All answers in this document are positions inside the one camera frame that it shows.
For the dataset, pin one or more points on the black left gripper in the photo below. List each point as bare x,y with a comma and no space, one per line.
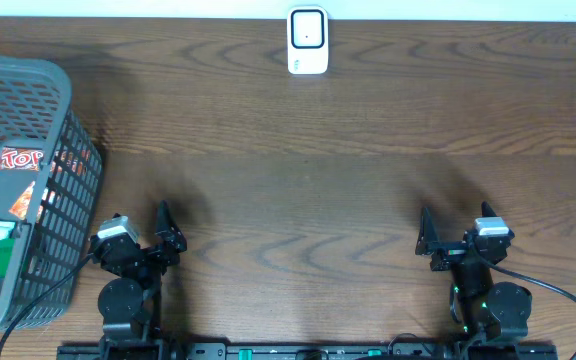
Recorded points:
170,239

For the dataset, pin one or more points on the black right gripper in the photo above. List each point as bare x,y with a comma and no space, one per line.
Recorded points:
428,244

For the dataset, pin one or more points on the red Top chocolate bar wrapper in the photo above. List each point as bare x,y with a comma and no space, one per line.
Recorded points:
13,158

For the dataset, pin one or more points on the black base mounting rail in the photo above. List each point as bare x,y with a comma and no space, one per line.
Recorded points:
220,351

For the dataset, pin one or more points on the white barcode scanner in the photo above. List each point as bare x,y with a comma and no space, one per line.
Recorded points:
307,40

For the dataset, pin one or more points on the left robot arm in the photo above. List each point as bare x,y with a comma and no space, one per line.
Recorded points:
131,304

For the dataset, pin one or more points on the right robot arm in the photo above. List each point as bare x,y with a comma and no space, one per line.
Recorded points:
494,315

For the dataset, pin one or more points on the orange snack box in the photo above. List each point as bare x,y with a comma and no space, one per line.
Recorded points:
20,207

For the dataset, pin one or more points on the grey plastic mesh basket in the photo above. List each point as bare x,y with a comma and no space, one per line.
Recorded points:
35,112

